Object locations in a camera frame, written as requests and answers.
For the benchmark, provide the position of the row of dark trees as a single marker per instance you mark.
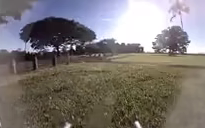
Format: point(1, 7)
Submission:
point(113, 46)

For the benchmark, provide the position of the grass field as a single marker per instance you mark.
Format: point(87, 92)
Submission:
point(106, 86)

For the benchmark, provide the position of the wide umbrella-shaped tree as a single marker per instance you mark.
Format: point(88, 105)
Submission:
point(56, 31)

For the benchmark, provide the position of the robot's own part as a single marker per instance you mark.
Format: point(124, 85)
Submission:
point(67, 125)
point(137, 124)

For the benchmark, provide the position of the round dark tree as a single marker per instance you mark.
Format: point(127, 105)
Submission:
point(171, 40)

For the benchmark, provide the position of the dark hedge row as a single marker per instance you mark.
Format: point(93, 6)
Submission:
point(10, 55)

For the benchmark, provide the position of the palm tree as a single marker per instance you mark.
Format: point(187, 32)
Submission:
point(179, 8)

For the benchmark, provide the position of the pale dirt path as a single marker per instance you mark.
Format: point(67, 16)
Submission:
point(196, 103)

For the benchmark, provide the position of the dark asphalt path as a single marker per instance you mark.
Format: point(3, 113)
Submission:
point(6, 100)

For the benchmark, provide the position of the overhanging tree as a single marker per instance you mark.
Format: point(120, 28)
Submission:
point(8, 10)

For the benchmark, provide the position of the wooden post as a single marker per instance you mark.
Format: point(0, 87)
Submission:
point(14, 66)
point(55, 60)
point(35, 62)
point(68, 58)

